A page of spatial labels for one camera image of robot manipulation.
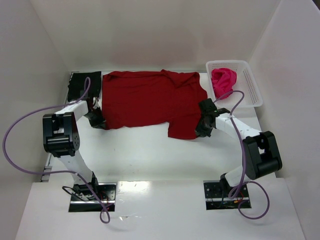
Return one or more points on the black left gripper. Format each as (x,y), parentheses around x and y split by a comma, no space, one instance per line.
(99,121)

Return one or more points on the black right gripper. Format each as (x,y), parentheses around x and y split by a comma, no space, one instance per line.
(202,128)

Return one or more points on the dark red t shirt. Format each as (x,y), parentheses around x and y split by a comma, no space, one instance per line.
(144,98)

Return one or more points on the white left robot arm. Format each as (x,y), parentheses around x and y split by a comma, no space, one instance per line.
(83,178)

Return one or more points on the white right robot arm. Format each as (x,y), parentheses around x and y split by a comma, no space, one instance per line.
(259,149)

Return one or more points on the black folded t shirt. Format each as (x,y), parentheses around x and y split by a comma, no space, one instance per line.
(78,85)

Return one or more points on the pink crumpled t shirt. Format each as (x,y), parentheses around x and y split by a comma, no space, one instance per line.
(223,80)

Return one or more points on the white plastic basket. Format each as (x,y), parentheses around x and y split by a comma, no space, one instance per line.
(245,81)

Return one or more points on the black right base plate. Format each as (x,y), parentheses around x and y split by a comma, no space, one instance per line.
(217,199)

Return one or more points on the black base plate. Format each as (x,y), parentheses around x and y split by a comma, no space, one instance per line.
(86,202)
(217,199)

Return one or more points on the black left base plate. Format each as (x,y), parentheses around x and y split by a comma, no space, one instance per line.
(86,202)

